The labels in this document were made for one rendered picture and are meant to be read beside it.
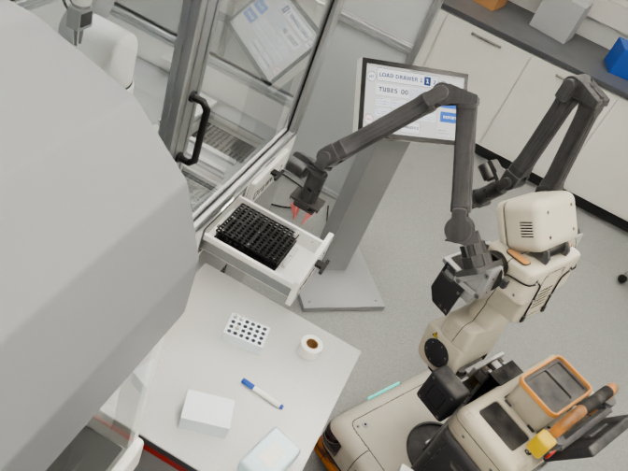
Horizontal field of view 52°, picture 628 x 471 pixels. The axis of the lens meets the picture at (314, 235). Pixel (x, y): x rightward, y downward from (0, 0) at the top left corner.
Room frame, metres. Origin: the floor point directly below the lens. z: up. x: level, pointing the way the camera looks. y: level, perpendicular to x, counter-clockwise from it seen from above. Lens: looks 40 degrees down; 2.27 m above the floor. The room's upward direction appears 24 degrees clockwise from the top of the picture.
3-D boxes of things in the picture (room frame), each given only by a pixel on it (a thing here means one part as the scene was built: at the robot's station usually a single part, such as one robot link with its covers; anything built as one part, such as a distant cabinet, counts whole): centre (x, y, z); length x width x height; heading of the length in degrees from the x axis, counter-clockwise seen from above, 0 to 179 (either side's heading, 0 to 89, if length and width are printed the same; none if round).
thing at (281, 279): (1.57, 0.18, 0.86); 0.40 x 0.26 x 0.06; 82
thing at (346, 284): (2.51, -0.15, 0.51); 0.50 x 0.45 x 1.02; 32
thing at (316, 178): (1.63, 0.07, 1.14); 0.07 x 0.06 x 0.07; 74
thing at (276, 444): (0.91, -0.13, 0.78); 0.15 x 0.10 x 0.04; 158
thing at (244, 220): (1.57, 0.17, 0.87); 0.22 x 0.18 x 0.06; 82
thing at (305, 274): (1.54, -0.03, 0.87); 0.29 x 0.02 x 0.11; 172
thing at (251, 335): (1.26, 0.07, 0.78); 0.12 x 0.08 x 0.04; 92
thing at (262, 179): (1.89, 0.24, 0.87); 0.29 x 0.02 x 0.11; 172
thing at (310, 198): (1.62, 0.06, 1.08); 0.10 x 0.07 x 0.07; 81
